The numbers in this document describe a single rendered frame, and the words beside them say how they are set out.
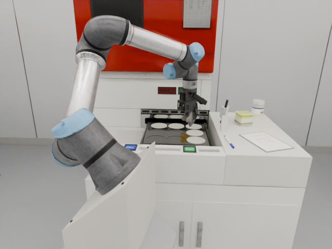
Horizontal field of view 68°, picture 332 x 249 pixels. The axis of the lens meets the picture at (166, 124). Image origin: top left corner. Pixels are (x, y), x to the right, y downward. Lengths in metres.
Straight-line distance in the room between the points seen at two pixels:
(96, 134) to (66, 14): 2.70
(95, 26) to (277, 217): 1.09
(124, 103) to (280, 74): 2.16
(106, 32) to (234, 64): 2.34
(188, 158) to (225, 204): 0.28
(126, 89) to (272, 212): 1.07
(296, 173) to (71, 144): 0.90
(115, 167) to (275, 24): 2.80
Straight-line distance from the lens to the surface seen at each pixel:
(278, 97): 3.36
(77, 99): 0.90
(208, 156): 1.05
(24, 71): 3.62
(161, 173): 1.09
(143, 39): 0.99
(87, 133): 0.69
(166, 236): 0.87
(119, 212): 0.66
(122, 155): 0.69
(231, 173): 1.11
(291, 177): 1.19
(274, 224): 1.31
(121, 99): 1.65
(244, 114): 1.40
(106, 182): 0.69
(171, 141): 1.32
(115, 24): 0.95
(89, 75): 0.95
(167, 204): 1.17
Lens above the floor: 1.42
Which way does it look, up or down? 19 degrees down
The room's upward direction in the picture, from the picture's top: 1 degrees clockwise
